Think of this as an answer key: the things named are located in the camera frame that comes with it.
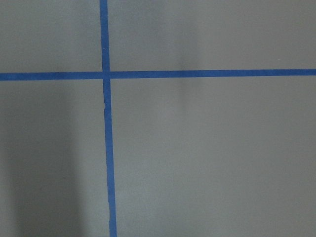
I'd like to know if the brown paper table cover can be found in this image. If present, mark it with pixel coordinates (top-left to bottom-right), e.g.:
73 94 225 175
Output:
0 0 316 237

